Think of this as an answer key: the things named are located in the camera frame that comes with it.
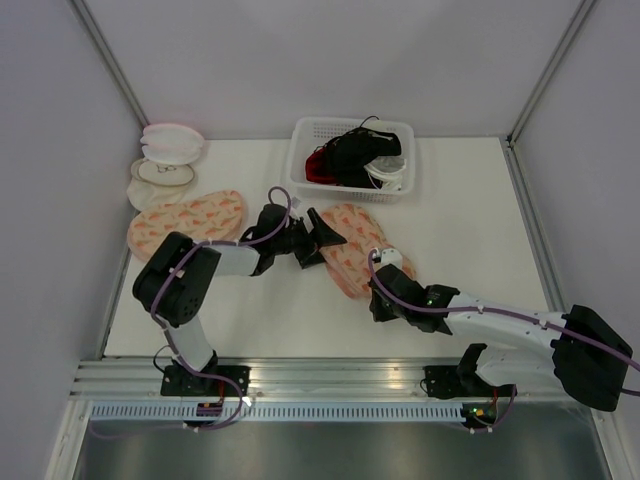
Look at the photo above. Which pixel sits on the slotted white cable duct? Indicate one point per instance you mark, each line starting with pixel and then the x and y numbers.
pixel 281 411

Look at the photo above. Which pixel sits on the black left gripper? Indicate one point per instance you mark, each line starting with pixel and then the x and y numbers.
pixel 321 236

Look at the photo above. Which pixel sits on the black bra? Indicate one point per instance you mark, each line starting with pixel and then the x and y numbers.
pixel 351 151

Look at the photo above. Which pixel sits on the floral pink mesh laundry bag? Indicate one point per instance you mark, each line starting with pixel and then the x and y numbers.
pixel 347 264

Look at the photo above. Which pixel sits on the aluminium rail frame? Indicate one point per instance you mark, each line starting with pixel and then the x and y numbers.
pixel 270 379

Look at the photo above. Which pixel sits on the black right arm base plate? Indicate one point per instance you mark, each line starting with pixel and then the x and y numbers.
pixel 446 382

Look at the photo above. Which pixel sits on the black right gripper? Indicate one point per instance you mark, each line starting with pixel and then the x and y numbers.
pixel 378 312

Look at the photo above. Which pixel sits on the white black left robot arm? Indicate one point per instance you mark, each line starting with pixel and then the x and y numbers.
pixel 174 283

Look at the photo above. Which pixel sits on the white bra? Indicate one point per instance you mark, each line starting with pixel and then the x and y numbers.
pixel 386 173

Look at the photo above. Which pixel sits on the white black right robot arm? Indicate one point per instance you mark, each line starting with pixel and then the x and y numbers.
pixel 575 352

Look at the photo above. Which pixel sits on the white plastic basket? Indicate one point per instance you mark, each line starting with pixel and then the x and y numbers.
pixel 312 133

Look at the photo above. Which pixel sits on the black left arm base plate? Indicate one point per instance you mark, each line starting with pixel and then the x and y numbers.
pixel 177 382

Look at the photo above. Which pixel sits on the white pink bra wash bag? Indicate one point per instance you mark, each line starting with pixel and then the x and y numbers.
pixel 171 144

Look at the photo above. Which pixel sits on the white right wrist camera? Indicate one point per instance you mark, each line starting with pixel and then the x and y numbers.
pixel 387 256

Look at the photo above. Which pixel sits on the red bra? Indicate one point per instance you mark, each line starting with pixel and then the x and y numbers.
pixel 318 169

